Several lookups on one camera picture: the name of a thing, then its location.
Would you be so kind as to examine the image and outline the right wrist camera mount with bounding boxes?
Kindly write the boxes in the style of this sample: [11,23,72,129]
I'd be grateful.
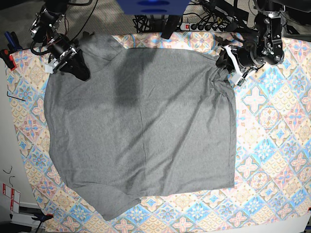
[45,47,77,74]

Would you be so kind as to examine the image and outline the grey T-shirt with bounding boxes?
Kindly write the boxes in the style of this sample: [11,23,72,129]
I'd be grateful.
[44,34,237,220]

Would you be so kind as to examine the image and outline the black cable bundle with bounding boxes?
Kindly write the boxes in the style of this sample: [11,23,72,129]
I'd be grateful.
[132,15,168,34]

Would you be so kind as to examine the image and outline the black mount post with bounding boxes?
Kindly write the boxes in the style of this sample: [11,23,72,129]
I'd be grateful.
[161,15,181,39]

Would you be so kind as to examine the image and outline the red black clamp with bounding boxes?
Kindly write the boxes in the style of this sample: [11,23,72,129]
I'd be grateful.
[0,49,17,71]

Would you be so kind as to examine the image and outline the white power strip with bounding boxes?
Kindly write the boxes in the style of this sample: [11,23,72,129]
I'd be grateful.
[179,23,225,32]

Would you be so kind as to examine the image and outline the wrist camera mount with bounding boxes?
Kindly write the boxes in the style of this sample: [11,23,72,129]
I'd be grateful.
[224,45,258,88]
[45,47,77,74]

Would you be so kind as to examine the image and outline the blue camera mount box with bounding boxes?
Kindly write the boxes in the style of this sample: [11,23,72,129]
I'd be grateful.
[117,0,190,16]

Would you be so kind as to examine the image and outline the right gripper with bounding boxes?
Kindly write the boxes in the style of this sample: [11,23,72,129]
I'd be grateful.
[47,33,90,82]

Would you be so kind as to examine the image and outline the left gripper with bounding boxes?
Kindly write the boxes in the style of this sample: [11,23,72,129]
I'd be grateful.
[216,44,265,74]

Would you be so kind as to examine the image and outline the patterned tile tablecloth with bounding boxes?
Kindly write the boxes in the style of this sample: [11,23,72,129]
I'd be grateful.
[4,38,311,233]

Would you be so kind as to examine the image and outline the blue orange bottom clamp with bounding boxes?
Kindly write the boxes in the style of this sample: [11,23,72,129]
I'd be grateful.
[32,214,53,233]

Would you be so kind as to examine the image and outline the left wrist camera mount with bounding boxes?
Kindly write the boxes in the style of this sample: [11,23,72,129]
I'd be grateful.
[224,45,258,88]

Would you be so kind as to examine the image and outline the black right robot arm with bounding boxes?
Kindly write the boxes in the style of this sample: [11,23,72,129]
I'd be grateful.
[30,0,92,81]

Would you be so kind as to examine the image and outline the red white label tag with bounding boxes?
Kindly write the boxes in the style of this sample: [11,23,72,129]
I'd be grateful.
[0,183,21,214]

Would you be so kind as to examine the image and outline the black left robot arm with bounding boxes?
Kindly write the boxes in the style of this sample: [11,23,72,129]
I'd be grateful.
[216,0,285,77]

